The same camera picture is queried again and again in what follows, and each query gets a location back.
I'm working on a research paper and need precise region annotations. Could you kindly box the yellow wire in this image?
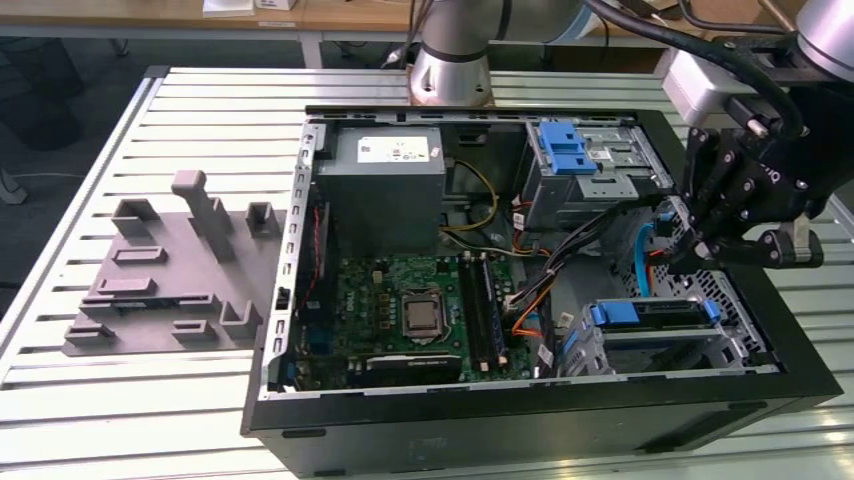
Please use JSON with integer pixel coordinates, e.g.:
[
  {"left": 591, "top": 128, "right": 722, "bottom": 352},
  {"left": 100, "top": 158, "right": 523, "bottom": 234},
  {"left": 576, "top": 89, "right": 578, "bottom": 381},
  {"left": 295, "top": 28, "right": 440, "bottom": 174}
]
[{"left": 439, "top": 158, "right": 500, "bottom": 232}]

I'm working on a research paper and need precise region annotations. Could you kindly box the black PC case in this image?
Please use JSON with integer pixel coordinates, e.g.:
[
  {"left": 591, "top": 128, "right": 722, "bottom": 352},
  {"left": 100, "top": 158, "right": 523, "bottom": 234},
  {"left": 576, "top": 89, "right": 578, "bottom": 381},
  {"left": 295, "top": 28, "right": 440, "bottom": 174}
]
[{"left": 239, "top": 104, "right": 843, "bottom": 479}]

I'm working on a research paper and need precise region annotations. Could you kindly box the white paper stack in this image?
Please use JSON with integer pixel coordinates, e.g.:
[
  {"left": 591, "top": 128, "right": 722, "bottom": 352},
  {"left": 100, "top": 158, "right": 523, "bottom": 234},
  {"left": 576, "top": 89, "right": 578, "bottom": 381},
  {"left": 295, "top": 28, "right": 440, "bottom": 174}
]
[{"left": 201, "top": 0, "right": 256, "bottom": 19}]

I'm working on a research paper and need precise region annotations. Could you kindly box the green motherboard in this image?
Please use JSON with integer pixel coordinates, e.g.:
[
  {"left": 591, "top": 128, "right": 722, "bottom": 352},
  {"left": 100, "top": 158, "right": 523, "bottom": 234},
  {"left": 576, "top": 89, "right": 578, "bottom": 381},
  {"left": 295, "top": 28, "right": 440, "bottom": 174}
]
[{"left": 292, "top": 252, "right": 539, "bottom": 389}]

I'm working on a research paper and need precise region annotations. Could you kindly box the blue drive latch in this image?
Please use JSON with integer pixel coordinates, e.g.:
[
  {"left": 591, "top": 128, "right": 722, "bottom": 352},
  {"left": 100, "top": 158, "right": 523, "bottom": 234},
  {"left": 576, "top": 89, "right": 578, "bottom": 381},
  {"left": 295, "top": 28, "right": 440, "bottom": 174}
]
[{"left": 539, "top": 121, "right": 599, "bottom": 176}]

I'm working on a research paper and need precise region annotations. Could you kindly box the grey parts rack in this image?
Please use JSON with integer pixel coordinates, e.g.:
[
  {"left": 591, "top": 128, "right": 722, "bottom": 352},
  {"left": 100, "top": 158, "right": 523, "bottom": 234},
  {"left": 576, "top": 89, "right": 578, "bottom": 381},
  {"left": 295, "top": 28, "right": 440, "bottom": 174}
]
[{"left": 60, "top": 169, "right": 290, "bottom": 357}]

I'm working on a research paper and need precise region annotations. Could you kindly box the black bin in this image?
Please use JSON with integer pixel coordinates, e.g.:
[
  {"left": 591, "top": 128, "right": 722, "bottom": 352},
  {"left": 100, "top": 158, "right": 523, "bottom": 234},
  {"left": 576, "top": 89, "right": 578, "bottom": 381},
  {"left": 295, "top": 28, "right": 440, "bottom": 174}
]
[{"left": 0, "top": 37, "right": 85, "bottom": 151}]

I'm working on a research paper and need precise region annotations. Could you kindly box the metal disk bay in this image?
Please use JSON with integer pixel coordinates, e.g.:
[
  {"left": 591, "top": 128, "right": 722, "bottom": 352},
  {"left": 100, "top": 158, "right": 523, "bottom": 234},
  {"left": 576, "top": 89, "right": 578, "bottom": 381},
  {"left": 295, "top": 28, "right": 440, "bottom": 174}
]
[{"left": 559, "top": 295, "right": 779, "bottom": 379}]

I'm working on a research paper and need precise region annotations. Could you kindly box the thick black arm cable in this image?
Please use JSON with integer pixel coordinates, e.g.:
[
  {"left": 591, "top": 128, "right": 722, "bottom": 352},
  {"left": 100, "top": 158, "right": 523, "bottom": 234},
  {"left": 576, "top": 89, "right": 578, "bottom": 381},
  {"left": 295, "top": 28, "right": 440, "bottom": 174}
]
[{"left": 583, "top": 0, "right": 813, "bottom": 139}]

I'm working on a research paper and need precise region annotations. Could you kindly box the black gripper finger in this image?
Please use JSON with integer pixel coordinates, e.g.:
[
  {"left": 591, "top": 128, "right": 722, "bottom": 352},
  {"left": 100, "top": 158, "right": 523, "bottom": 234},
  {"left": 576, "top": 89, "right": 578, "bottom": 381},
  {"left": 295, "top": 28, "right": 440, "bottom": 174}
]
[
  {"left": 669, "top": 127, "right": 742, "bottom": 274},
  {"left": 697, "top": 217, "right": 826, "bottom": 271}
]

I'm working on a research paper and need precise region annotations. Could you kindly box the grey stand foot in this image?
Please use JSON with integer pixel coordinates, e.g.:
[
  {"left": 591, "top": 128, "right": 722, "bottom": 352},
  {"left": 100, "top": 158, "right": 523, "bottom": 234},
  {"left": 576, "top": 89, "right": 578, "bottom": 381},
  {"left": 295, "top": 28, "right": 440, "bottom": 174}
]
[{"left": 0, "top": 167, "right": 29, "bottom": 206}]

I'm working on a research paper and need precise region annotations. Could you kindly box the blue wire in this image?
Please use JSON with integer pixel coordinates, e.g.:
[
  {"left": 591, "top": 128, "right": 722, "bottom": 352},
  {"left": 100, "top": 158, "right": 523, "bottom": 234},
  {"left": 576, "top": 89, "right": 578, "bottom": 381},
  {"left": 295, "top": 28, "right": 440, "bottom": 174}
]
[{"left": 637, "top": 209, "right": 673, "bottom": 301}]

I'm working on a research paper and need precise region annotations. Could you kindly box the black graphics card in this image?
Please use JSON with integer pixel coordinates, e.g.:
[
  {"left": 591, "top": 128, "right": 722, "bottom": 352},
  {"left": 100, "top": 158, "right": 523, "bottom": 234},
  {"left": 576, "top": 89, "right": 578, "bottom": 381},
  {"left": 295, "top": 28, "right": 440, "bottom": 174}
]
[{"left": 346, "top": 352, "right": 463, "bottom": 387}]

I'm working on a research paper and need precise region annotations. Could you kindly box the black cable bundle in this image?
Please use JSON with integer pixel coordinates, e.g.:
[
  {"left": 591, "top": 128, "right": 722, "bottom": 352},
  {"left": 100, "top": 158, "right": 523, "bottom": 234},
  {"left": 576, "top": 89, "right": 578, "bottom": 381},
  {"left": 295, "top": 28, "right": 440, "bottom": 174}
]
[{"left": 516, "top": 199, "right": 642, "bottom": 321}]

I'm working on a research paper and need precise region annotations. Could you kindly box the wooden cabinet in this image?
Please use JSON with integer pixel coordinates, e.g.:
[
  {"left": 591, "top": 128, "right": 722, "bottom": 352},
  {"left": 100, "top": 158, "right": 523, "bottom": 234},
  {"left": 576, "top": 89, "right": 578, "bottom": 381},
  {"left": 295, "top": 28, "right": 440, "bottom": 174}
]
[{"left": 683, "top": 0, "right": 802, "bottom": 56}]

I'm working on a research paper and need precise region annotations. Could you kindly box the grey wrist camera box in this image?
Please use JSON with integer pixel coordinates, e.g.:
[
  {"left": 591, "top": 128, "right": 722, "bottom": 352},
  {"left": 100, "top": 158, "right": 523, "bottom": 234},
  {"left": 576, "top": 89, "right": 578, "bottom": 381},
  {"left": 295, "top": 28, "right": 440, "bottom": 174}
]
[{"left": 659, "top": 49, "right": 762, "bottom": 126}]

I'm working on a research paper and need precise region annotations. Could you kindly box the silver CPU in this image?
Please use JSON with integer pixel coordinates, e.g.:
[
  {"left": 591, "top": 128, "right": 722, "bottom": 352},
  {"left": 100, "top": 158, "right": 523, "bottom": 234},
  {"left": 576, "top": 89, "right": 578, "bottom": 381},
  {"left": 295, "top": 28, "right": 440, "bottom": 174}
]
[{"left": 403, "top": 298, "right": 442, "bottom": 331}]

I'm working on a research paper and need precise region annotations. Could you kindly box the wooden desk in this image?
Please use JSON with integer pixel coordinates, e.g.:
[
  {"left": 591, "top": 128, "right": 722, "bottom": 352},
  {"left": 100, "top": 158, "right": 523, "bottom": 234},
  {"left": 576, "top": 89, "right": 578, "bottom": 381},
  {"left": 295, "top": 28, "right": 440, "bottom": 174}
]
[{"left": 0, "top": 0, "right": 709, "bottom": 76}]

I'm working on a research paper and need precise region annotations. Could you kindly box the orange wire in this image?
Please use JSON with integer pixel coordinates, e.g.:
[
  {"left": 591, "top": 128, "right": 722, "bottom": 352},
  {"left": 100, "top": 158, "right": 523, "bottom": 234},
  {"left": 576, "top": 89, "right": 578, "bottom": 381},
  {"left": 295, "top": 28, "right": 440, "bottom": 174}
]
[{"left": 511, "top": 284, "right": 555, "bottom": 339}]

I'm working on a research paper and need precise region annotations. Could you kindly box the metal optical drive cage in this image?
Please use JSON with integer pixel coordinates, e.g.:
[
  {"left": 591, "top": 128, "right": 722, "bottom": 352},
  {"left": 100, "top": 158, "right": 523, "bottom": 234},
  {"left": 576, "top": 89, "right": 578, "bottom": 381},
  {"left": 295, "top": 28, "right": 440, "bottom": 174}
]
[{"left": 519, "top": 119, "right": 675, "bottom": 231}]

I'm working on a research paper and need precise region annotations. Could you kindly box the hanging cable with silver plug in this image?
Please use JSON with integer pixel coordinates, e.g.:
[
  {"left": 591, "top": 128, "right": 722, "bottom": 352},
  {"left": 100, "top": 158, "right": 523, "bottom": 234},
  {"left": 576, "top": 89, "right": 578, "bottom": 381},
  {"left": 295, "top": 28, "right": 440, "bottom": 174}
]
[{"left": 383, "top": 0, "right": 432, "bottom": 69}]

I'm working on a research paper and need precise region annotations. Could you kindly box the hard disk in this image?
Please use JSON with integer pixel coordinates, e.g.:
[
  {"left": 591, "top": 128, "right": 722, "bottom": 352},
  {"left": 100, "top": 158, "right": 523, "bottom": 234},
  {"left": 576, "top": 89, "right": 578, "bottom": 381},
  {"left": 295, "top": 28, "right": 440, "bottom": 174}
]
[{"left": 559, "top": 298, "right": 721, "bottom": 371}]

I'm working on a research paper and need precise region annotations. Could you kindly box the grey power supply unit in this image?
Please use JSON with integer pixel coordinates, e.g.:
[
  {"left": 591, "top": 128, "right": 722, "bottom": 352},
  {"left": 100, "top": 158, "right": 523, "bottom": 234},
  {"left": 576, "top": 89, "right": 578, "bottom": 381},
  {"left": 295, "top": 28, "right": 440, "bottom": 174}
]
[{"left": 312, "top": 125, "right": 447, "bottom": 257}]

